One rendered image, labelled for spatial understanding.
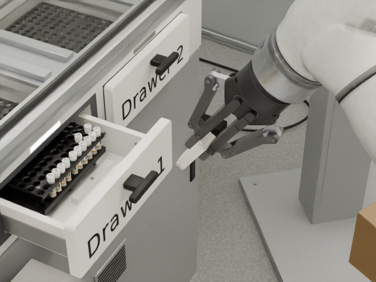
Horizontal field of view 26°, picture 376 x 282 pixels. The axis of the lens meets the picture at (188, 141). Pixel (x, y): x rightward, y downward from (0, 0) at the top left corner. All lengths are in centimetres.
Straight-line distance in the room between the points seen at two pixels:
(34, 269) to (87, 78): 33
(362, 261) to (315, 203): 106
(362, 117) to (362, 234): 44
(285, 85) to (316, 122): 129
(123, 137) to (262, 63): 48
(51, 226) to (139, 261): 63
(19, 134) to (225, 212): 135
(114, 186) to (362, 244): 40
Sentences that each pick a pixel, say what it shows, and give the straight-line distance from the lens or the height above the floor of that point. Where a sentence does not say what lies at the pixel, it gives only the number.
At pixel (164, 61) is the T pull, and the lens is 152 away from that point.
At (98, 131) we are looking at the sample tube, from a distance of 136.
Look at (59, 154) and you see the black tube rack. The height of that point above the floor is 90.
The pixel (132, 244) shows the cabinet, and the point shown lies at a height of 47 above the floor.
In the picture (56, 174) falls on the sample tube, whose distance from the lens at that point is 129.
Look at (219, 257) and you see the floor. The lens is 239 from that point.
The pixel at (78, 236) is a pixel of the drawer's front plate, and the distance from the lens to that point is 119.
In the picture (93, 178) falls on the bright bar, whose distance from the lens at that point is 136.
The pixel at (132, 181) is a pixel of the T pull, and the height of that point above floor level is 91.
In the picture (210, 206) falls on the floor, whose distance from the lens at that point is 254.
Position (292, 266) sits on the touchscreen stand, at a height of 3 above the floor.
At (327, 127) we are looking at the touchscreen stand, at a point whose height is 41.
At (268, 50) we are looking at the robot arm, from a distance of 97.
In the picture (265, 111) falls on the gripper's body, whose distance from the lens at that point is 102.
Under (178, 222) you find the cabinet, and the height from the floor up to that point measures 36.
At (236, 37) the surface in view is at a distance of 323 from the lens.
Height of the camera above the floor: 175
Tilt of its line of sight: 39 degrees down
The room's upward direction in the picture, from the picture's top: straight up
